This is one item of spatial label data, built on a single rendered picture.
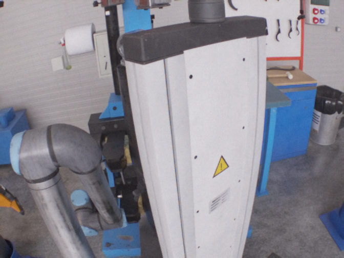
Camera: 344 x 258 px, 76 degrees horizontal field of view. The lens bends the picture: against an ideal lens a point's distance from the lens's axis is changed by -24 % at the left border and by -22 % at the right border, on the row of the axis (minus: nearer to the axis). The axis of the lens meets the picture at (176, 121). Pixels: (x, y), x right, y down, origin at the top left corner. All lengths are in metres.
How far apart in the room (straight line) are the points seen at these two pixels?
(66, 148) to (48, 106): 3.27
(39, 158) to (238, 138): 0.49
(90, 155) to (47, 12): 3.03
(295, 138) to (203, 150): 2.58
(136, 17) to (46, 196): 1.34
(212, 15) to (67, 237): 0.71
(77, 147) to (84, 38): 1.64
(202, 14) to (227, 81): 0.15
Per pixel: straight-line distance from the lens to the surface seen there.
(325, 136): 3.52
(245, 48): 0.58
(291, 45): 4.01
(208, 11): 0.49
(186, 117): 0.49
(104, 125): 1.79
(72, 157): 0.69
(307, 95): 2.93
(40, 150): 0.69
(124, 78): 1.40
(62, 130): 0.69
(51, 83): 3.79
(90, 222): 1.18
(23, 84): 3.97
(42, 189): 0.74
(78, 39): 2.27
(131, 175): 2.02
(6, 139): 3.58
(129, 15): 1.80
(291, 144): 3.12
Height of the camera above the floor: 1.85
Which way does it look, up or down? 28 degrees down
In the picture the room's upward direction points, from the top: 5 degrees counter-clockwise
